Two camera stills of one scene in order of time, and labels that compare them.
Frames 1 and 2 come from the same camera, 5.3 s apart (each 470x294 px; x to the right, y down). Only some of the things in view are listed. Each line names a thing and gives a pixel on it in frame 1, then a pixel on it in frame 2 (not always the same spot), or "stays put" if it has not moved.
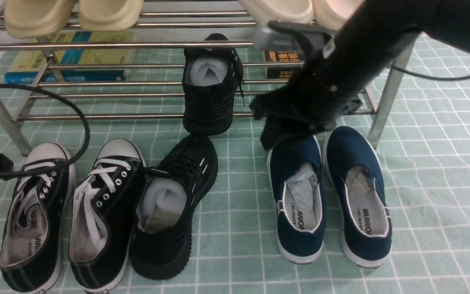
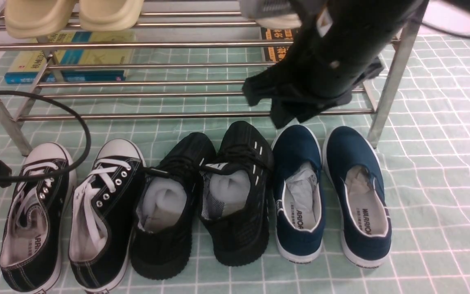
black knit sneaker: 211,77 -> 236,194
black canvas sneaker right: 104,208 stays put
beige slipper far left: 35,18 stays put
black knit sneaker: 171,189 stays put
